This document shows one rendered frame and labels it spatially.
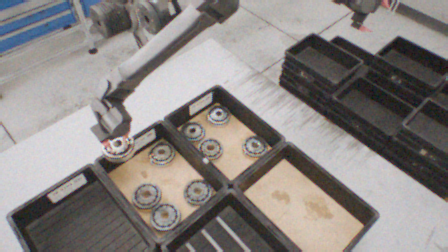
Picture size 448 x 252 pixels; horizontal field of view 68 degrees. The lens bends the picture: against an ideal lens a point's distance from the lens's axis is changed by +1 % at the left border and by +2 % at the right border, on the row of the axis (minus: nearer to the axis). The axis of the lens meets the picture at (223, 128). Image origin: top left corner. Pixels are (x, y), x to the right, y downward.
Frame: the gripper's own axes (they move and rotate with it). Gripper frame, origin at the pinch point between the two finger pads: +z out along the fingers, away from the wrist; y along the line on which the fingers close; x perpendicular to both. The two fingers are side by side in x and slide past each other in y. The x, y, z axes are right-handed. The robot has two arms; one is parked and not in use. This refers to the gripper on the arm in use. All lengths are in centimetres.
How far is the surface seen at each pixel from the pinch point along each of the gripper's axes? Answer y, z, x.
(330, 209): 47, 22, -58
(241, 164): 35.4, 22.5, -23.9
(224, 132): 40.8, 22.9, -7.8
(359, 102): 146, 69, -22
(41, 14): 28, 62, 178
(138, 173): 2.7, 22.5, -1.3
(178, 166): 16.1, 22.5, -8.7
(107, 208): -13.1, 22.3, -6.2
